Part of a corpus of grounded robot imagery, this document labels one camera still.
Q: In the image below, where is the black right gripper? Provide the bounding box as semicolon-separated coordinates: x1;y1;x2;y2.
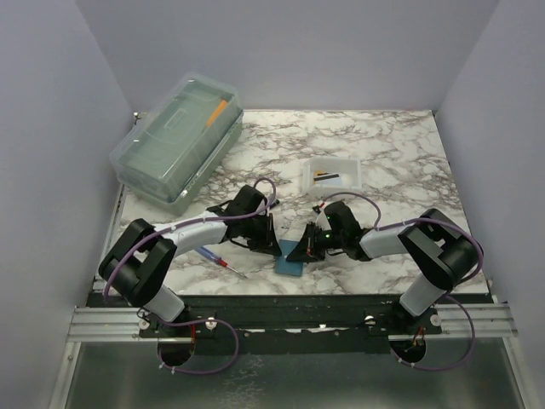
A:
287;222;346;262

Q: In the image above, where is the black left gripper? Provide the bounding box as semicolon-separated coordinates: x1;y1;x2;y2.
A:
241;213;282;256

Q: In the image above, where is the blue leather card holder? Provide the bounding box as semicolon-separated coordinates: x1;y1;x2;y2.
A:
274;239;306;277

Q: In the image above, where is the white plastic card tray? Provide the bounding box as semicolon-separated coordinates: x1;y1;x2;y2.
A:
301;156;363;199

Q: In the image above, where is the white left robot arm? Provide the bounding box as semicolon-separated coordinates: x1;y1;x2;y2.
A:
98;185;281;337

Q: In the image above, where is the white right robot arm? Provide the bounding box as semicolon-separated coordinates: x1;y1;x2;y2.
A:
286;201;484;334

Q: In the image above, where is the white striped credit card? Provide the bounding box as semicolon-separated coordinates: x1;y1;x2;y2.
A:
313;172;342;186

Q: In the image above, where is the blue red screwdriver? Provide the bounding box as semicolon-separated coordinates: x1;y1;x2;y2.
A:
195;246;246;279

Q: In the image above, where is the clear plastic storage box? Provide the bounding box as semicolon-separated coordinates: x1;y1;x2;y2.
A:
110;73;244;212

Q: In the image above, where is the orange pen in box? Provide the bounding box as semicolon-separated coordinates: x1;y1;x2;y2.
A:
205;99;228;127

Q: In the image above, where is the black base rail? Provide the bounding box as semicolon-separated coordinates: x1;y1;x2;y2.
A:
74;294;499;354

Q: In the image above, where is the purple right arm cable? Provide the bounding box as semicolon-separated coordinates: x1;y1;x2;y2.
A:
317;191;485;308

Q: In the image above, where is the aluminium frame rail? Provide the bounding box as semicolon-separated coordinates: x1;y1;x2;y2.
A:
67;298;517;343

